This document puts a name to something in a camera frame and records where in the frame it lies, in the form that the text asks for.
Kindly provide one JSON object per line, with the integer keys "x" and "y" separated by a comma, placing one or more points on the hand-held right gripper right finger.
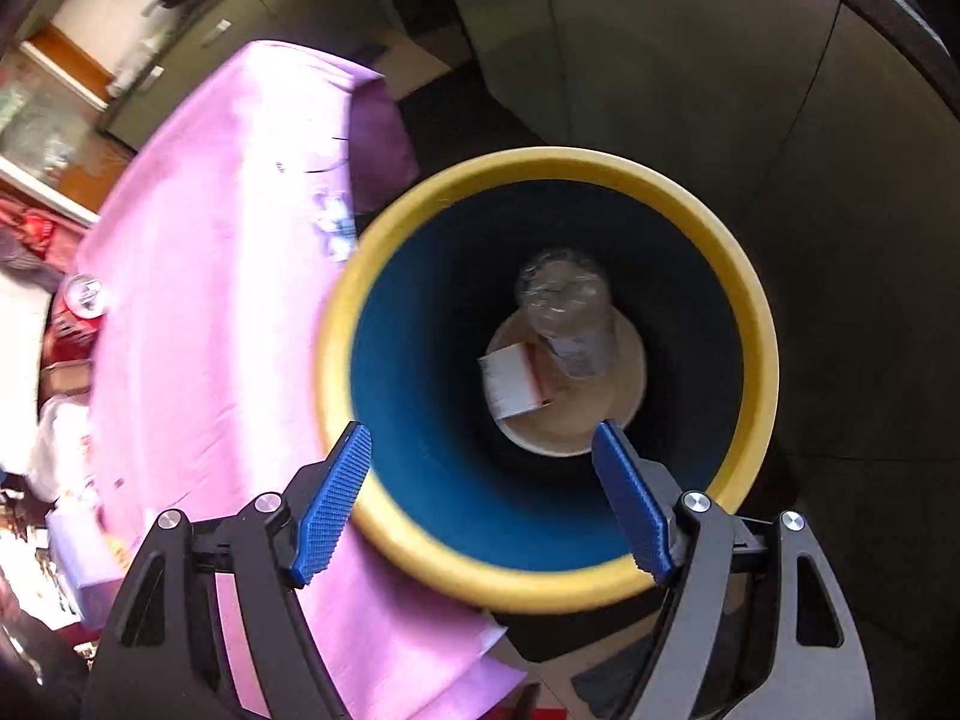
{"x": 634, "y": 510}

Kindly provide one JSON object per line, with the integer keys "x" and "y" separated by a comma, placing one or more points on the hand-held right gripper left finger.
{"x": 330, "y": 510}

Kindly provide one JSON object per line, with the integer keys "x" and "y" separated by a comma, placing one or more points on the yellow-rimmed blue trash bin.
{"x": 420, "y": 360}

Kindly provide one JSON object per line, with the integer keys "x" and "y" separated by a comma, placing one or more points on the white carton with red stripe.
{"x": 514, "y": 384}

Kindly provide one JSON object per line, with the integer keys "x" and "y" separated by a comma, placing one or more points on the clear plastic bottle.
{"x": 562, "y": 300}

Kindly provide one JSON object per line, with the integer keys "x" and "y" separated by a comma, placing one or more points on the pink tablecloth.
{"x": 225, "y": 277}

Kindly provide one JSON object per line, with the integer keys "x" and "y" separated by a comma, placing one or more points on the white plastic bag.
{"x": 60, "y": 442}

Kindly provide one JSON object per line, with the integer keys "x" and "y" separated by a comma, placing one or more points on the red soda can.
{"x": 81, "y": 300}

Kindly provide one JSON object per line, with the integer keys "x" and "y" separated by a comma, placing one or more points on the black countertop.
{"x": 892, "y": 7}

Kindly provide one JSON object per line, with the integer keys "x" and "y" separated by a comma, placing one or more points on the orange wooden frame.
{"x": 71, "y": 60}

